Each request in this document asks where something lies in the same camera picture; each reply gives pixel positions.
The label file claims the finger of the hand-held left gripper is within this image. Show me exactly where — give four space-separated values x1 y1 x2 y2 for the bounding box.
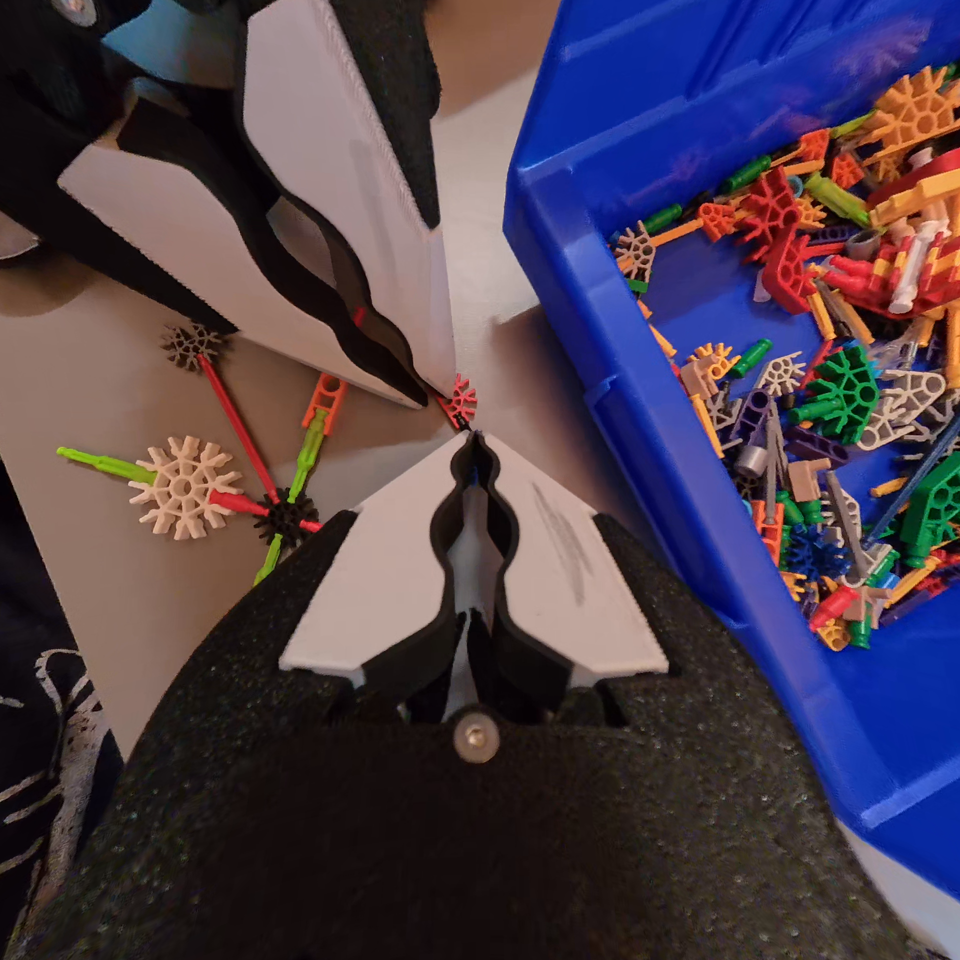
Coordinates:
241 0 460 399
58 142 430 411

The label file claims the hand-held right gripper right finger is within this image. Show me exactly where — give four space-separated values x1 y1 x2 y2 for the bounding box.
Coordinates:
480 433 670 723

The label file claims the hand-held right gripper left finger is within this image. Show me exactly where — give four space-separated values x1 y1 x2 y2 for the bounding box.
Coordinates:
277 433 479 723

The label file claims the blue plastic bin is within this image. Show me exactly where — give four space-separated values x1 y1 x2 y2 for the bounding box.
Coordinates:
502 0 960 901

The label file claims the red connector with black rod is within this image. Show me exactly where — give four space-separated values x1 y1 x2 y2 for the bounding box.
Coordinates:
437 373 479 435

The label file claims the toy rod and connector assembly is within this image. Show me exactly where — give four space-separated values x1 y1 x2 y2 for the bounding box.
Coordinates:
56 322 350 586

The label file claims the pile of colourful toy pieces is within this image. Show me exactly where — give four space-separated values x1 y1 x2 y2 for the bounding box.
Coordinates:
611 63 960 654

